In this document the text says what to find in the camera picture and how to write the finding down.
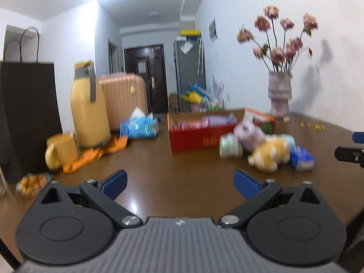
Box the purple towel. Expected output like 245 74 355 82
202 114 238 126

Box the pink textured ceramic vase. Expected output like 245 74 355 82
268 72 293 118

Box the pink hard-shell suitcase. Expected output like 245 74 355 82
98 72 148 133

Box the yellow ceramic mug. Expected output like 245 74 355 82
45 132 78 172

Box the small blue tissue packet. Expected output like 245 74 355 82
290 146 316 171

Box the yellow plush toy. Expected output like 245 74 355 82
247 136 292 173

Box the red cardboard box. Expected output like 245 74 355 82
166 107 276 154

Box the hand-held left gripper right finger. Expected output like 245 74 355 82
218 169 327 229

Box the blue soft tissue pack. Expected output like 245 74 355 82
120 106 159 140

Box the grey refrigerator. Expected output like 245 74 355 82
173 35 207 112

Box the black paper shopping bag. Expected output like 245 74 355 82
0 26 63 182

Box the side room door frame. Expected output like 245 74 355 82
108 39 118 74

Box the clear snack packet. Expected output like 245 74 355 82
15 172 53 197

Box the white folded umbrella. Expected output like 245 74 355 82
197 37 205 74

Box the dark brown entrance door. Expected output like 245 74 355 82
124 44 166 114

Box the pink plush toy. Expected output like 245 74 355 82
234 120 267 152

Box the small wall picture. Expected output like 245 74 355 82
208 18 218 43

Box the bouquet of dried roses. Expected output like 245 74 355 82
237 5 319 73

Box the yellow thermos jug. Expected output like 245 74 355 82
70 60 112 149

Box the orange cloth strap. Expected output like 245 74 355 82
63 136 129 174

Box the pink layered sponge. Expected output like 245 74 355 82
178 121 211 130

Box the wire cart with bottles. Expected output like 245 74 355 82
200 97 225 111

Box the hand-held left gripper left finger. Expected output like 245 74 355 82
33 169 143 228

